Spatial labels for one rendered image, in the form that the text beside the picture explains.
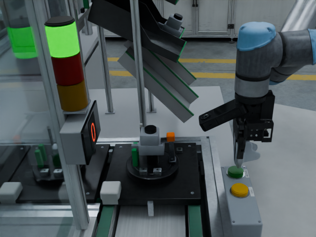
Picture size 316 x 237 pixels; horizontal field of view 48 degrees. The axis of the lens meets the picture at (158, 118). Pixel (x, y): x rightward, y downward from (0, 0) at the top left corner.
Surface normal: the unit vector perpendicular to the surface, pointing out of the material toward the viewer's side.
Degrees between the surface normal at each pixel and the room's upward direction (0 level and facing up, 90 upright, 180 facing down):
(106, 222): 0
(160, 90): 90
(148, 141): 90
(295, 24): 40
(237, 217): 0
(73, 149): 90
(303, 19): 48
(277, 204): 0
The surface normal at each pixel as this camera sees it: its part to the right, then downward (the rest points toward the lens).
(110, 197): -0.04, 0.50
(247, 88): -0.51, 0.45
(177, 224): -0.04, -0.87
